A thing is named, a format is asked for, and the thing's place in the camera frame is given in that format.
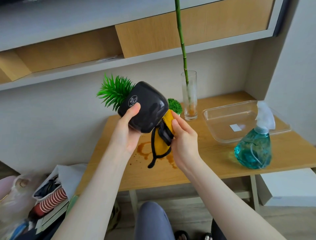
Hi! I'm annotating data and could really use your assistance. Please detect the person's left hand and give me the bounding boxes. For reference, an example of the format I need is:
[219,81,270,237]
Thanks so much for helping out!
[110,103,142,158]

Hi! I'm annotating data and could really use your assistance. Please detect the person's right hand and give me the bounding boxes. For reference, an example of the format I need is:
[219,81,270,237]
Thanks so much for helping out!
[170,110,199,171]

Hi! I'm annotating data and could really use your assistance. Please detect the black plant pot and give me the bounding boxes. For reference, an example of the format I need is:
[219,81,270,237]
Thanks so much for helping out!
[118,81,170,134]

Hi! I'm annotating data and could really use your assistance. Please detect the yellow cloth with black trim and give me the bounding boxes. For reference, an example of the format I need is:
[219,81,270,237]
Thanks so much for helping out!
[147,110,177,169]

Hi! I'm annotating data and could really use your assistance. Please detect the person's left forearm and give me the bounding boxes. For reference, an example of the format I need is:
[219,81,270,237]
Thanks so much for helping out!
[53,143,135,240]

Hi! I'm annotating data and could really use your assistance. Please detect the person's right forearm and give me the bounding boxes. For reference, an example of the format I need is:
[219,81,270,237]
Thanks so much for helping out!
[176,158,287,240]

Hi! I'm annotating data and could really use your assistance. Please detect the small round green plant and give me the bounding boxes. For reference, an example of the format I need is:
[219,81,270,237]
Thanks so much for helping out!
[168,98,183,116]

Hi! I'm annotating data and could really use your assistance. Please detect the tall clear glass vase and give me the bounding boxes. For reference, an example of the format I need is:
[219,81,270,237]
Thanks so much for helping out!
[181,70,198,121]

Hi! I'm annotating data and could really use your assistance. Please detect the green artificial spiky plant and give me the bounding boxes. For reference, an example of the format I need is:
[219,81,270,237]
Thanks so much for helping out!
[96,73,136,112]

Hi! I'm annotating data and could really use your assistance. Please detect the brown liquid spill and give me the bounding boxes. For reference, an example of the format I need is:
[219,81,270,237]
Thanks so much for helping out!
[135,141,179,170]

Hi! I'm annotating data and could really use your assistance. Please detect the wooden table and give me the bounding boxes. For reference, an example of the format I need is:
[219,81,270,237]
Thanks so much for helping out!
[74,91,316,213]

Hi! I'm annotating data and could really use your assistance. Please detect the clear plastic tray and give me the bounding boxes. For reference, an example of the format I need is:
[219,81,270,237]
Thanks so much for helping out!
[202,100,292,144]

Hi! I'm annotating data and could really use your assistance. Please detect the blue spray bottle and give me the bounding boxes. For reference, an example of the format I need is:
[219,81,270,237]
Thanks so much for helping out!
[234,101,276,170]

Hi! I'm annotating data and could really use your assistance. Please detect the white paper bag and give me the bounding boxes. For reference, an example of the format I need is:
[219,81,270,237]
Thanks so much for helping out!
[33,163,88,201]

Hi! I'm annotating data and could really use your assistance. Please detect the green bamboo stalk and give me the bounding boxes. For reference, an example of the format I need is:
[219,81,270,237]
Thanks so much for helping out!
[174,0,196,117]

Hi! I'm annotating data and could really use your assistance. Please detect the person's left leg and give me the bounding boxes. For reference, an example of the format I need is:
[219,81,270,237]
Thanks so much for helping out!
[134,201,176,240]

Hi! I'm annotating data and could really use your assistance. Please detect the person's leg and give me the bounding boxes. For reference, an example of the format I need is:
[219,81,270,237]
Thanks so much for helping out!
[211,217,228,240]
[134,201,176,240]

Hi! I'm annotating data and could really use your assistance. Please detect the person's right leg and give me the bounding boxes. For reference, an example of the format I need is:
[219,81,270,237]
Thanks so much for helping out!
[211,217,228,240]

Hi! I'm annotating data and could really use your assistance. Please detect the red striped paper cups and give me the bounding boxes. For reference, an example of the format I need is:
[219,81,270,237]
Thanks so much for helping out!
[33,187,68,217]

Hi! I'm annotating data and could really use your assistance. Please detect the white box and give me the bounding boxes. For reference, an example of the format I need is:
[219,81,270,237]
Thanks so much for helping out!
[255,168,316,207]

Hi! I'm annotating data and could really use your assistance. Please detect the stack of books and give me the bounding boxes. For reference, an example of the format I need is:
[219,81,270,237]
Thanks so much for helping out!
[34,198,71,234]

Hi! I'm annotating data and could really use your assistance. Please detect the translucent plastic bag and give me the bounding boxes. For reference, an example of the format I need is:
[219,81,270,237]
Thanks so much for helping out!
[0,173,48,223]

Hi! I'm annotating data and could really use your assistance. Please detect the grey and wood wall shelf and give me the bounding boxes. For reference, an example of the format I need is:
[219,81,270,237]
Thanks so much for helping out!
[0,0,300,91]

